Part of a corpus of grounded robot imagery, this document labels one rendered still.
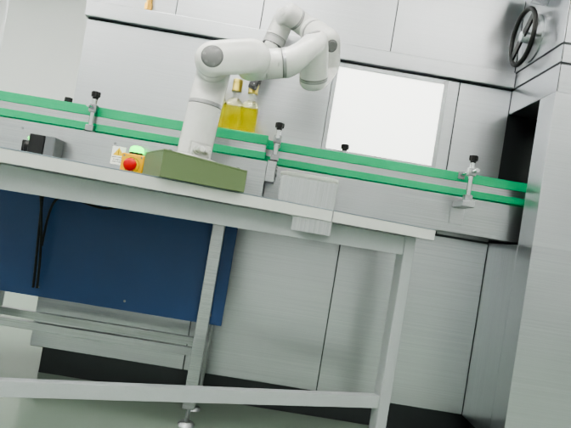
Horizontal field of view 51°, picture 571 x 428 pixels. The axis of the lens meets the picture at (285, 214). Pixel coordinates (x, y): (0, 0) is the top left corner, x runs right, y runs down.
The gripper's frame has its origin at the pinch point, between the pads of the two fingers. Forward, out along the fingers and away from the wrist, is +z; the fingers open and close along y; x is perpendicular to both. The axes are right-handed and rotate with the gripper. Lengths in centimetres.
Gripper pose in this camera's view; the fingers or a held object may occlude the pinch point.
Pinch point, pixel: (254, 85)
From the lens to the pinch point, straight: 212.6
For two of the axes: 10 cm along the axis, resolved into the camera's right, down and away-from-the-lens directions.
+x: 9.1, 4.1, 0.2
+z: -4.1, 9.1, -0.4
